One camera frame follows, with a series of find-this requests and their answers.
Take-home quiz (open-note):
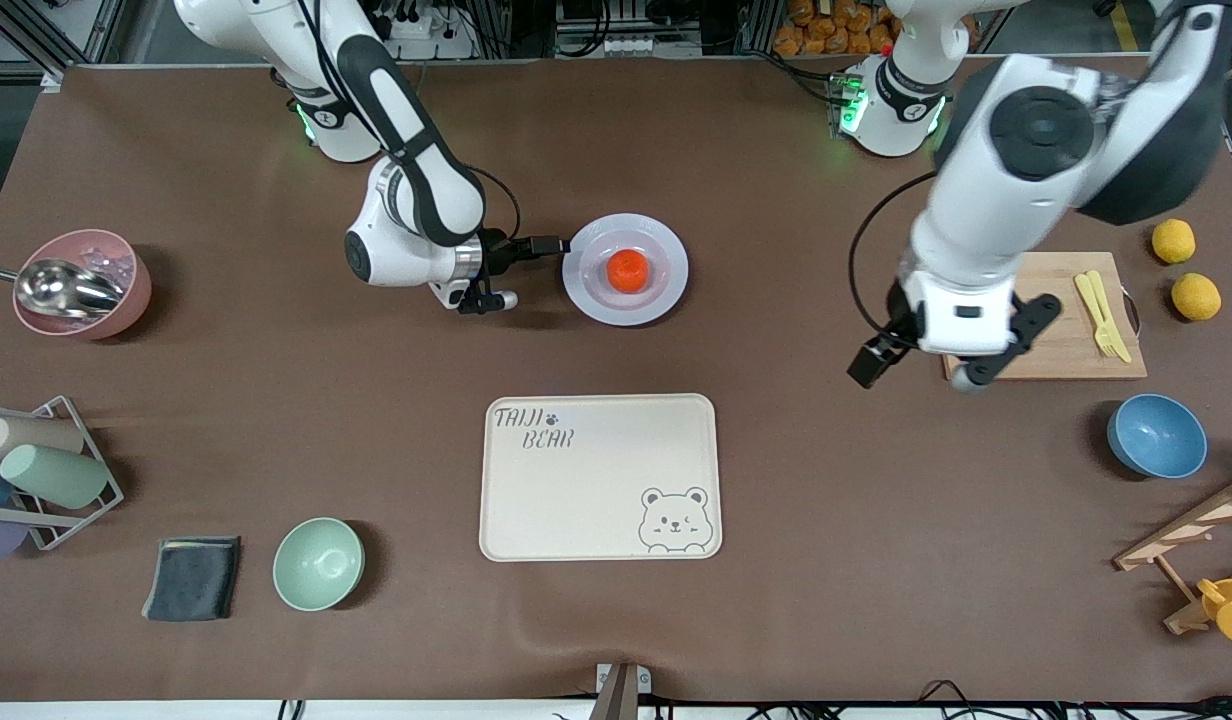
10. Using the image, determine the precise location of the wooden dish rack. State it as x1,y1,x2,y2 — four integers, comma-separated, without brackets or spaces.
1114,470,1232,636

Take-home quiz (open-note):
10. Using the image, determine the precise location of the pink bowl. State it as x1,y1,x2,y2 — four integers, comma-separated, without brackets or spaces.
13,229,153,341

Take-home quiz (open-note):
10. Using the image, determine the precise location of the blue bowl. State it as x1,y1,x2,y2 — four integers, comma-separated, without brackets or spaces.
1107,393,1209,480

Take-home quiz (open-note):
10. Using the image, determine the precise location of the yellow plastic fork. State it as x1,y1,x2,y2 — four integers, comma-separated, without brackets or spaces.
1074,272,1120,359

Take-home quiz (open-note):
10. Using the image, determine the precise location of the dark grey folded cloth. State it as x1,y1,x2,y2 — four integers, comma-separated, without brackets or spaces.
141,536,243,623

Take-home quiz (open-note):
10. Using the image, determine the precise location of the metal table clamp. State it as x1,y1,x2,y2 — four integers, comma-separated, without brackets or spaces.
589,662,653,720

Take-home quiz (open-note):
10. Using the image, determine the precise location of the mint green cup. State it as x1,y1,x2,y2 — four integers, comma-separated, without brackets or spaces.
0,444,110,510

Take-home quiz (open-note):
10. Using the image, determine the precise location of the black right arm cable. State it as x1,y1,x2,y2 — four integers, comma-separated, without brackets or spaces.
464,163,523,241

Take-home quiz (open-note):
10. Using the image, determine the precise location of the metal scoop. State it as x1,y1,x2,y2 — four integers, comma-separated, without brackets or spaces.
0,258,127,321

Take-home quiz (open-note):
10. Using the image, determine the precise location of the pale lavender round plate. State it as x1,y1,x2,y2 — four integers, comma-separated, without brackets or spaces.
562,213,690,327

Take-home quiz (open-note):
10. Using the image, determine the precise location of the mint green bowl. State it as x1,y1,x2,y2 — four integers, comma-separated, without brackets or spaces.
272,517,366,612

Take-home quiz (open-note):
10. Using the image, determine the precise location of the pile of orange fruit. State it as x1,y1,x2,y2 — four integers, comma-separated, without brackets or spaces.
773,0,902,57

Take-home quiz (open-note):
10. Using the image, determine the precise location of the yellow plastic knife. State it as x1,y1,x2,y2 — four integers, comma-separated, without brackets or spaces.
1086,270,1133,364

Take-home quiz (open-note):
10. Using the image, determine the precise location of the beige cup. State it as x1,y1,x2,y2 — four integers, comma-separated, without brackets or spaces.
0,416,85,461

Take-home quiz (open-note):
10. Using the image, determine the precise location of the brown table cover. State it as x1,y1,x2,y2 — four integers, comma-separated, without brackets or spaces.
0,55,1232,704

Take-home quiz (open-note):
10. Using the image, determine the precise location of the grey wire cup rack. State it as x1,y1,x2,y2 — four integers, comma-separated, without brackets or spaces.
0,395,125,552

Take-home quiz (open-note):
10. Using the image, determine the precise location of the cream tray with bear print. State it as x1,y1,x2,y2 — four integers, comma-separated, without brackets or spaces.
479,393,723,562

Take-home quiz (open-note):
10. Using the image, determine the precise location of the wooden cutting board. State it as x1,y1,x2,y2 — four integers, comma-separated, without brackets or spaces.
941,251,1148,382

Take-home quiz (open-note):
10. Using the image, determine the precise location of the yellow lemon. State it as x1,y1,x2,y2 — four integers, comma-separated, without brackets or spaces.
1152,219,1197,265
1172,273,1223,322

